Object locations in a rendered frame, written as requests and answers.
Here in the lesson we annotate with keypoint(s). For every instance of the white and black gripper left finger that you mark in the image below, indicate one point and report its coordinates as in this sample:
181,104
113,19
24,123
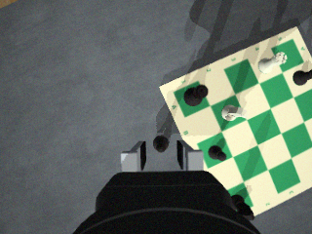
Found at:
134,160

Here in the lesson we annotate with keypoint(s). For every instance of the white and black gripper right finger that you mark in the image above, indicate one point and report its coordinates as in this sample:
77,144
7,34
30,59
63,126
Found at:
189,159

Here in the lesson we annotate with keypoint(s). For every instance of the green and cream chessboard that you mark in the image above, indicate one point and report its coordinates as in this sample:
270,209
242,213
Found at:
268,154

